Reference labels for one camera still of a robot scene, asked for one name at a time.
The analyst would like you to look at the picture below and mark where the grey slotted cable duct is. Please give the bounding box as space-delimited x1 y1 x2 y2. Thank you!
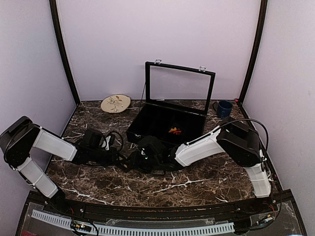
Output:
31 210 235 236

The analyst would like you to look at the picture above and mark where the small circuit board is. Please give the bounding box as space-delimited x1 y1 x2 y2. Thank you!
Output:
70 221 92 233

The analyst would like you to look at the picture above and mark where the black frame post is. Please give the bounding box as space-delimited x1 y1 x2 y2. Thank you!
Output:
238 0 268 104
49 0 81 106

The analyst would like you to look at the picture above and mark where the black display box with lid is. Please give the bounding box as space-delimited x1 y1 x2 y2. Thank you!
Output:
126 60 216 147

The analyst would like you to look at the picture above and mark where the red yellow black argyle sock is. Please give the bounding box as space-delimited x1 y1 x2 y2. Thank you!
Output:
168 127 183 135

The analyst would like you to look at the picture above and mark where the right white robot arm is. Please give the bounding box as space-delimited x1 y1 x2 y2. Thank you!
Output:
128 117 272 213

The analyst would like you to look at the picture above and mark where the floral ceramic plate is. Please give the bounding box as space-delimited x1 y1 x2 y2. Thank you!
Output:
101 94 131 114

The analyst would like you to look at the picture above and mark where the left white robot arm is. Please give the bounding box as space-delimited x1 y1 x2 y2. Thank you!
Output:
0 116 123 214

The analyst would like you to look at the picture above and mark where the right black frame post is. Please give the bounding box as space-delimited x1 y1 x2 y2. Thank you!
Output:
238 0 268 104

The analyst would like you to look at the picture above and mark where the dark blue mug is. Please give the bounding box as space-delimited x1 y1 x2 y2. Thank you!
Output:
213 100 233 119

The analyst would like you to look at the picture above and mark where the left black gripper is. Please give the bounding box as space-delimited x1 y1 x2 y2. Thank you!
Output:
89 147 125 167

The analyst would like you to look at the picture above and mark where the left black frame post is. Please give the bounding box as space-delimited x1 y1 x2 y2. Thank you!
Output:
49 0 81 106

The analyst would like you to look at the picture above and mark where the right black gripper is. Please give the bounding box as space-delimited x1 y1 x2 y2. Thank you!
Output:
124 149 161 174

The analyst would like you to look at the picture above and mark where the black front rail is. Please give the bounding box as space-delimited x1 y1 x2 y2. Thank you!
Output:
24 189 296 224

